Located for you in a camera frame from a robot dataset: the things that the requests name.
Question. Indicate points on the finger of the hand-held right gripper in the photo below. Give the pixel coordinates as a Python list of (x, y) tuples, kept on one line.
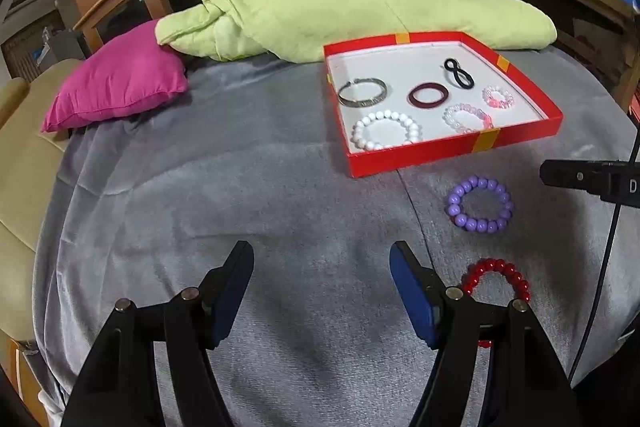
[(570, 174)]

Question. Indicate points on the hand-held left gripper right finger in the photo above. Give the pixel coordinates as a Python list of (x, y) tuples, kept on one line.
[(412, 297)]

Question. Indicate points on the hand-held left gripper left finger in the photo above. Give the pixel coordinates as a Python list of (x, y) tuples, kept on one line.
[(230, 292)]

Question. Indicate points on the red shallow cardboard box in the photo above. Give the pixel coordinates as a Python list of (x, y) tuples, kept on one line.
[(380, 164)]

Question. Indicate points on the silver metal bangle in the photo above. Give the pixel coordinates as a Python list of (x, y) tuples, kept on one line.
[(350, 102)]

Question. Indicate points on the grey blanket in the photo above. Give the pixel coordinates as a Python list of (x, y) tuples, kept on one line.
[(250, 187)]

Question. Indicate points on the beige sofa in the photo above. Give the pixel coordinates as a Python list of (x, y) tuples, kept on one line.
[(25, 187)]

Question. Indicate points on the magenta pillow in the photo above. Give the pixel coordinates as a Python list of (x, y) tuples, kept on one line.
[(120, 77)]

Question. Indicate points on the light green quilt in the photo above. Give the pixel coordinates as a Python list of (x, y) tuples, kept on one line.
[(325, 12)]

